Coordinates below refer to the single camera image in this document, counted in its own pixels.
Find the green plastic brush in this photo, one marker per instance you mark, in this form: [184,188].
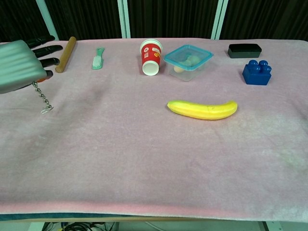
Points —
[97,63]

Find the red paper cup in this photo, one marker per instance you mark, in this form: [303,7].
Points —
[150,56]

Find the brown wooden rolling pin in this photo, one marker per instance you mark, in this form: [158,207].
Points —
[65,55]

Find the blue toy building block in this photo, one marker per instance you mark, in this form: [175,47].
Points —
[255,75]

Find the clear container with blue lid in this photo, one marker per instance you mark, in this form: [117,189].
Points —
[187,57]

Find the white frame post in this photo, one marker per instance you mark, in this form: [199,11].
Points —
[124,19]
[47,21]
[218,19]

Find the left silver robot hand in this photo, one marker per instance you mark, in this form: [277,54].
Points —
[16,65]

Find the yellow banana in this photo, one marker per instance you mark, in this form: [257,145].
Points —
[204,111]

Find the silver ball chain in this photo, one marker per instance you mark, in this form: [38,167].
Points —
[37,90]

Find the black rectangular tray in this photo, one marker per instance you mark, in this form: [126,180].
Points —
[244,51]

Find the pink table cloth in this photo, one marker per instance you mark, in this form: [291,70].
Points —
[154,168]

